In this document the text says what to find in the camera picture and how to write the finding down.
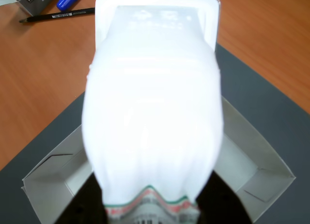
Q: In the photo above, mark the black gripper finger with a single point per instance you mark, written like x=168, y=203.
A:
x=84, y=204
x=222, y=204

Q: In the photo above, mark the gray open cardboard box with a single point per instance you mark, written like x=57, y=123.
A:
x=252, y=161

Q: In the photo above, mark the gray 9V battery box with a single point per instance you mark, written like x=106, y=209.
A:
x=36, y=1

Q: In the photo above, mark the dark gray table mat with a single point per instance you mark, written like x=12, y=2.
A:
x=266, y=93

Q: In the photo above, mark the black pencil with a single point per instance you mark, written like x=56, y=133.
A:
x=58, y=15

